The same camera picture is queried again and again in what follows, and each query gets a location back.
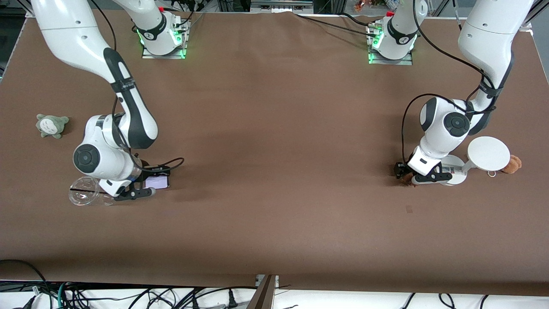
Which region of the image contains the brown table mat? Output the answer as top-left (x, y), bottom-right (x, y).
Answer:
top-left (0, 9), bottom-right (549, 297)

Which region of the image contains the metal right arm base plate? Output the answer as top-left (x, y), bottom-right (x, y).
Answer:
top-left (142, 45), bottom-right (187, 60)

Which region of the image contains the white round stand with disc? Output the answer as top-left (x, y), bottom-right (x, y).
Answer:
top-left (431, 136), bottom-right (511, 186)

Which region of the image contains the brown support post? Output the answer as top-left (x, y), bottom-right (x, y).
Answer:
top-left (247, 275), bottom-right (277, 309)

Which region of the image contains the clear plastic cup with lid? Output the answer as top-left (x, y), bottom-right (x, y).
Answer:
top-left (69, 176), bottom-right (117, 206)

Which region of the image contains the thick black cable loop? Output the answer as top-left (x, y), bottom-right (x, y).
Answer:
top-left (0, 259), bottom-right (54, 309)

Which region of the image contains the grey green owl-like plush toy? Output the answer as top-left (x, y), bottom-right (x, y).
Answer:
top-left (36, 114), bottom-right (69, 139)

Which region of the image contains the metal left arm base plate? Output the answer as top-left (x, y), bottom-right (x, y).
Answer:
top-left (368, 51), bottom-right (413, 66)

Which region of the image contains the thin black cable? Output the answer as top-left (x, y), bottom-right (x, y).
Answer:
top-left (296, 14), bottom-right (380, 38)
top-left (341, 12), bottom-right (374, 26)

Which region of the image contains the brown teddy bear keychain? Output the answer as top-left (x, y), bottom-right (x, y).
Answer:
top-left (487, 155), bottom-right (522, 177)

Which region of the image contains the grey metal bar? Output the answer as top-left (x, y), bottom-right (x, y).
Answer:
top-left (250, 0), bottom-right (314, 13)

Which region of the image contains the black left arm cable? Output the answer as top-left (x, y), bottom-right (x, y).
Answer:
top-left (401, 0), bottom-right (498, 166)

